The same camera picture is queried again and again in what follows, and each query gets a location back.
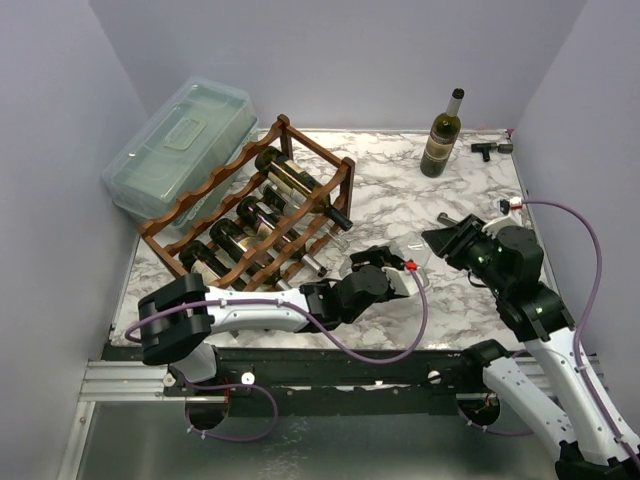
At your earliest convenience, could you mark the clear square whisky bottle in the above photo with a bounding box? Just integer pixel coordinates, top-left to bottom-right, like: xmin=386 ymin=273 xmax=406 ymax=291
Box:
xmin=388 ymin=232 xmax=432 ymax=289

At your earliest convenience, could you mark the dark bottle white label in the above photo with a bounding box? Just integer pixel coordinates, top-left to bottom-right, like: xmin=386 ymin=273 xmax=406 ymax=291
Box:
xmin=254 ymin=146 xmax=353 ymax=231

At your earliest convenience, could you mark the dark wine bottle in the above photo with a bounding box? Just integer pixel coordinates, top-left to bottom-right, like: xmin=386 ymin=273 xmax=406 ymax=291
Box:
xmin=209 ymin=218 xmax=275 ymax=277
xmin=236 ymin=196 xmax=328 ymax=278

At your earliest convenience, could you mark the clear glass wine bottle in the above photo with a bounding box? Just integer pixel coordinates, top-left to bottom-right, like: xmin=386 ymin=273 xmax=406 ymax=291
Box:
xmin=259 ymin=183 xmax=349 ymax=252

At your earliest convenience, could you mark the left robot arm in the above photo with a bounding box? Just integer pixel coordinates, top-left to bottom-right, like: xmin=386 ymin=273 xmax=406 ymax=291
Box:
xmin=125 ymin=245 xmax=422 ymax=395

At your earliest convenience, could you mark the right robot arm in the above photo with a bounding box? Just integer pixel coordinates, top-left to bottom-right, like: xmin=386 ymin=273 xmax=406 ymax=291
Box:
xmin=421 ymin=215 xmax=639 ymax=479

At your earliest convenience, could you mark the tall green wine bottle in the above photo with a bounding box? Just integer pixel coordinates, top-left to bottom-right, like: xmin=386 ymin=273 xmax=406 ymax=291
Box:
xmin=420 ymin=88 xmax=465 ymax=178

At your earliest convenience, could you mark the brown wooden wine rack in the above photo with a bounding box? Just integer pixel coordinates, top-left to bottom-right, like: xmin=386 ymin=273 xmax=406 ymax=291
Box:
xmin=136 ymin=115 xmax=355 ymax=291

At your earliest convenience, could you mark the green bottle in rack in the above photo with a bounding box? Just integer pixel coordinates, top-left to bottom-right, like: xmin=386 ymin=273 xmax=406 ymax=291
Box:
xmin=178 ymin=240 xmax=231 ymax=286

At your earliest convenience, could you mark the grey metal L bar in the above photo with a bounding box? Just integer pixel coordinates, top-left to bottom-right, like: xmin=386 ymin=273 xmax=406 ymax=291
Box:
xmin=436 ymin=212 xmax=461 ymax=228

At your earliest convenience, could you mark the small black T fitting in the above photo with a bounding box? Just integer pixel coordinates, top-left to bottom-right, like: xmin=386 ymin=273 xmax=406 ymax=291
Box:
xmin=471 ymin=142 xmax=514 ymax=163

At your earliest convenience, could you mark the clear plastic storage box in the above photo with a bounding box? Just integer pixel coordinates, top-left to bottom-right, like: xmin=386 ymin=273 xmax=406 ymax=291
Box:
xmin=102 ymin=77 xmax=258 ymax=224

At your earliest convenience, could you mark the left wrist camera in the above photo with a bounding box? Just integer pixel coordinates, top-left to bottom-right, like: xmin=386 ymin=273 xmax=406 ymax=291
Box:
xmin=382 ymin=260 xmax=430 ymax=298

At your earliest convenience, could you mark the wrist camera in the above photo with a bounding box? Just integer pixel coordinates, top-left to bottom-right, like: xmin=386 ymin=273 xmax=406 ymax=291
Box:
xmin=382 ymin=260 xmax=430 ymax=298
xmin=482 ymin=196 xmax=524 ymax=237

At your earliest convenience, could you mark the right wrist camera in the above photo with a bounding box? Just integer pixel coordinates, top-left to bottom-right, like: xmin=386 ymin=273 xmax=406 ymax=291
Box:
xmin=482 ymin=196 xmax=524 ymax=237

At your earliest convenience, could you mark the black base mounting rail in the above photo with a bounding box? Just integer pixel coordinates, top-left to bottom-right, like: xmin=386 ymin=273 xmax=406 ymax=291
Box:
xmin=102 ymin=344 xmax=576 ymax=419

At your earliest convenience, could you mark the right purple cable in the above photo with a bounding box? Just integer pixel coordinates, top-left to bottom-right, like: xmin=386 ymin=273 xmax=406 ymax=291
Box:
xmin=464 ymin=199 xmax=640 ymax=466

